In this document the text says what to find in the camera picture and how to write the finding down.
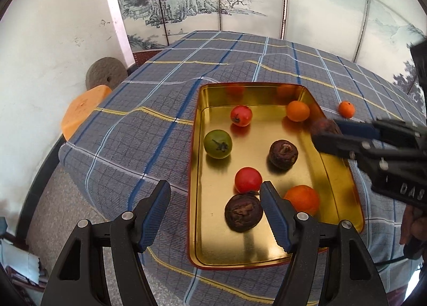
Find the blue plaid tablecloth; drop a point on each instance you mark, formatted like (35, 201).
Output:
(142, 134)

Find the person's right hand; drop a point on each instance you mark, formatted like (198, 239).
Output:
(412, 227)

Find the round stone millstone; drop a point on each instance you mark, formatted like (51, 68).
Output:
(107, 71)

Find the large bumpy orange tangerine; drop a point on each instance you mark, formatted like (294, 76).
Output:
(303, 199)

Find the brown fruit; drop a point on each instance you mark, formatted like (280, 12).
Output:
(283, 154)
(325, 125)
(243, 212)

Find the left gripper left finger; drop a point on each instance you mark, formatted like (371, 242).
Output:
(79, 276)

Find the painted landscape folding screen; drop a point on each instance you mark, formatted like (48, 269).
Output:
(376, 34)

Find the small red tomato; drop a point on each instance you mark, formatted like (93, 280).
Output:
(248, 180)

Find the large red tomato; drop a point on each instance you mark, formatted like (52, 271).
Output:
(241, 116)

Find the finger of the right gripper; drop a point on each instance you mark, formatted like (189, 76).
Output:
(353, 148)
(380, 129)

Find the orange round stool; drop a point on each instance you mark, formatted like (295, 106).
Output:
(81, 108)

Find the smooth orange fruit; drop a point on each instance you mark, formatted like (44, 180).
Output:
(298, 111)

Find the small orange tangerine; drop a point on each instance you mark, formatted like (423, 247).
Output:
(346, 109)

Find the red gold toffee tin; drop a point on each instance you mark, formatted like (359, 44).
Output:
(212, 245)

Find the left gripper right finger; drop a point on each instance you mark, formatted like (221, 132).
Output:
(350, 276)

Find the large green tomato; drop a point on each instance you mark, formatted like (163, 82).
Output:
(217, 144)

